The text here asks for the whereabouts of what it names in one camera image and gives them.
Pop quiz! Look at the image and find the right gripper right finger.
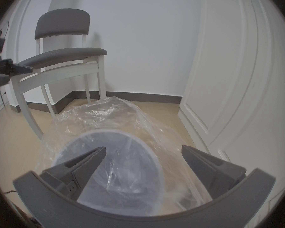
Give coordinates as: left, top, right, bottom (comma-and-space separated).
181, 145, 247, 200

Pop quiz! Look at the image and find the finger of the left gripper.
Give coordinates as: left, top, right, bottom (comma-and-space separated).
10, 64, 34, 75

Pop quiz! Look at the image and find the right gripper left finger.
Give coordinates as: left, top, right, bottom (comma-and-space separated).
40, 146, 107, 198

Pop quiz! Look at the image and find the clear plastic bag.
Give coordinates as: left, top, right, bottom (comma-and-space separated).
37, 96, 214, 217

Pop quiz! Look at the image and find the white trash bin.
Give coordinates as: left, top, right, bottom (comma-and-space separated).
53, 128, 165, 217

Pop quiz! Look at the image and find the grey white chair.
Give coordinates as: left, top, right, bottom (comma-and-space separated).
8, 9, 108, 139

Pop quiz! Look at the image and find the white wardrobe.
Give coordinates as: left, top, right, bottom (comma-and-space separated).
178, 0, 285, 213

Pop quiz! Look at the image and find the black cable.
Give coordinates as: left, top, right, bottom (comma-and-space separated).
0, 21, 10, 41

